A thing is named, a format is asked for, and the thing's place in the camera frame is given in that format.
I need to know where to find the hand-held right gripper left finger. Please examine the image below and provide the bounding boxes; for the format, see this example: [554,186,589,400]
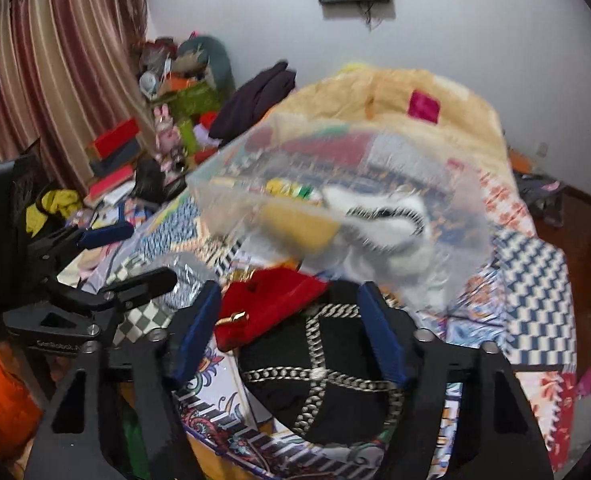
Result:
[26,280,224,480]

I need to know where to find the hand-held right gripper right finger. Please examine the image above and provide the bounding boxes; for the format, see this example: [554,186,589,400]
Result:
[357,281,557,480]

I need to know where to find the dark purple garment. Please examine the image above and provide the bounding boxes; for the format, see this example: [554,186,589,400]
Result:
[209,61,297,144]

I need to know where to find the black hanging cable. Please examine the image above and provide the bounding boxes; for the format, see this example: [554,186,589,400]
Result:
[357,0,384,32]

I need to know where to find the red velvet pouch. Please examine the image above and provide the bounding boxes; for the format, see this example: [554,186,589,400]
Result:
[214,267,330,354]

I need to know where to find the striped pink curtain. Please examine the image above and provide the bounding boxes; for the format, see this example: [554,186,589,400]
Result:
[0,0,152,197]

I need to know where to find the red books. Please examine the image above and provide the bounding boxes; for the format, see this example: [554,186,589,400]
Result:
[88,164,137,206]

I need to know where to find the clear plastic bag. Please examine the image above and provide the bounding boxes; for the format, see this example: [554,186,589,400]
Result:
[186,112,492,317]

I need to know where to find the dark pile of clothes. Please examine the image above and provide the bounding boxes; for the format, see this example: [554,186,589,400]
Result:
[517,169,569,227]

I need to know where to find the red box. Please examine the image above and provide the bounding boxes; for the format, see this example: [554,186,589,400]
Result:
[91,118,142,159]

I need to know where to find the yellow blanket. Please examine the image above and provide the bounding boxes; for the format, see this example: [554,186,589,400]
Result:
[270,62,515,197]

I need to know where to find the silver foil bag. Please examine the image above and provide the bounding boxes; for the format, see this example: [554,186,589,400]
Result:
[150,254,222,312]

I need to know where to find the black bag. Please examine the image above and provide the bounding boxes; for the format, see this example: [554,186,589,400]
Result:
[134,159,187,201]

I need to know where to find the pink bunny toy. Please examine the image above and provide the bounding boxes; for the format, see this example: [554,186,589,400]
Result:
[152,104,184,172]

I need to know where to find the black cap with chain trim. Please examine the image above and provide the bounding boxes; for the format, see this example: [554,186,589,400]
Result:
[238,280,456,447]

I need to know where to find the orange cushion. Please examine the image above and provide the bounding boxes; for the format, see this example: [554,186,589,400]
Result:
[0,354,44,462]

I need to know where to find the yellow soft cloth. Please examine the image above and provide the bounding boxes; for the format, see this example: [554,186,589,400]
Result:
[257,201,345,257]

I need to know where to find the white fluffy striped sock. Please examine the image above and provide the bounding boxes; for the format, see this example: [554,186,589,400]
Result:
[320,185,435,273]

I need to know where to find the yellow and black cloth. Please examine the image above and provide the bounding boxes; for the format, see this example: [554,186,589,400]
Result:
[25,188,84,236]

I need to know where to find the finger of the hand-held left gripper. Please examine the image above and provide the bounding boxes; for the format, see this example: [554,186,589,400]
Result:
[28,223,135,271]
[46,267,178,341]

